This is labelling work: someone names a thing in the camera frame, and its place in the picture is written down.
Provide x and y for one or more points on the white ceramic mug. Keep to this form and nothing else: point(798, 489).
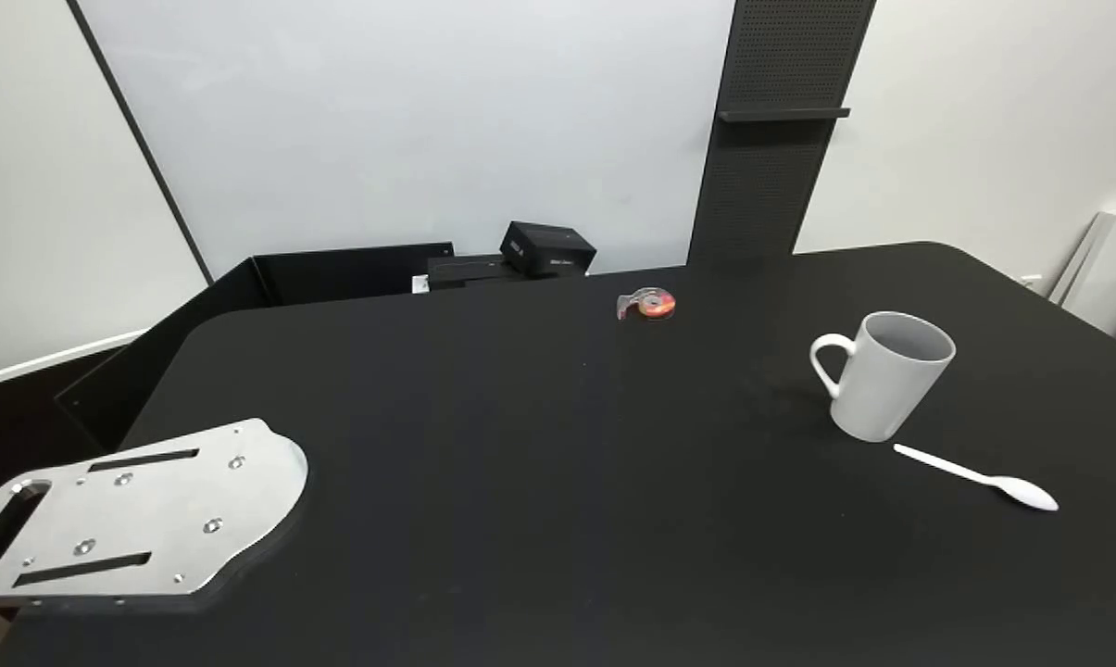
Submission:
point(886, 384)

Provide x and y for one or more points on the white plastic spoon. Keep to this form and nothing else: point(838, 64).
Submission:
point(1021, 488)

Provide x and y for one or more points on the black box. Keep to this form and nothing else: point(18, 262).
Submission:
point(546, 248)

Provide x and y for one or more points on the clear tape dispenser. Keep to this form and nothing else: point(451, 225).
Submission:
point(648, 303)

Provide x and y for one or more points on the whiteboard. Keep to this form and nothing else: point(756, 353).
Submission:
point(409, 130)

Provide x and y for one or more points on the black perforated metal panel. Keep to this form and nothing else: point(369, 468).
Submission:
point(767, 167)

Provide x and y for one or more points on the black low partition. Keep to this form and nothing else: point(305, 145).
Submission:
point(243, 306)

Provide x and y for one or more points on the silver metal mounting plate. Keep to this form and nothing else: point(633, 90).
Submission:
point(141, 514)

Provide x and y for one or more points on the white leaning board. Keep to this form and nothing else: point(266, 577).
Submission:
point(1109, 269)

